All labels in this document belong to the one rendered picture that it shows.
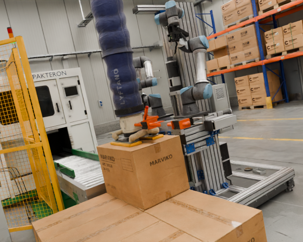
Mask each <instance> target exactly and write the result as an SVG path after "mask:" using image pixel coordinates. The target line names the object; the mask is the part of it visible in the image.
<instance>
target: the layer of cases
mask: <svg viewBox="0 0 303 242"><path fill-rule="evenodd" d="M31 224H32V228H33V232H34V235H35V239H36V242H267V238H266V232H265V224H264V219H263V213H262V210H259V209H256V208H252V207H249V206H245V205H241V204H238V203H234V202H231V201H228V200H224V199H221V198H218V197H214V196H211V195H207V194H203V193H200V192H197V191H193V190H189V189H188V190H186V191H184V192H181V193H179V194H177V195H175V196H173V197H171V198H169V199H167V200H165V201H163V202H161V203H159V204H157V205H155V206H153V207H151V208H149V209H147V210H143V209H141V208H139V207H136V206H134V205H132V204H130V203H128V202H126V201H124V200H122V199H120V198H117V197H115V196H113V195H111V194H109V193H105V194H102V195H100V196H97V197H95V198H92V199H90V200H87V201H85V202H82V203H80V204H78V205H75V206H72V207H70V208H67V209H65V210H62V211H60V212H57V213H55V214H52V215H50V216H47V217H45V218H42V219H40V220H37V221H35V222H32V223H31Z"/></svg>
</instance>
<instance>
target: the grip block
mask: <svg viewBox="0 0 303 242"><path fill-rule="evenodd" d="M156 121H158V119H148V120H144V121H141V122H140V123H141V125H142V129H143V130H144V129H145V130H147V129H148V130H150V129H153V128H155V127H153V126H149V124H150V123H153V122H156Z"/></svg>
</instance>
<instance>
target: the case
mask: <svg viewBox="0 0 303 242"><path fill-rule="evenodd" d="M139 141H141V142H142V144H140V145H136V146H133V147H125V146H118V145H111V144H110V143H106V144H103V145H99V146H97V147H96V148H97V151H98V156H99V160H100V164H101V170H102V174H103V178H104V183H105V187H106V191H107V193H109V194H111V195H113V196H115V197H117V198H120V199H122V200H124V201H126V202H128V203H130V204H132V205H134V206H136V207H139V208H141V209H143V210H147V209H149V208H151V207H153V206H155V205H157V204H159V203H161V202H163V201H165V200H167V199H169V198H171V197H173V196H175V195H177V194H179V193H181V192H184V191H186V190H188V189H189V188H190V187H189V181H188V176H187V171H186V166H185V161H184V156H183V151H182V146H181V141H180V136H179V135H164V136H163V137H161V138H158V139H155V140H146V139H139Z"/></svg>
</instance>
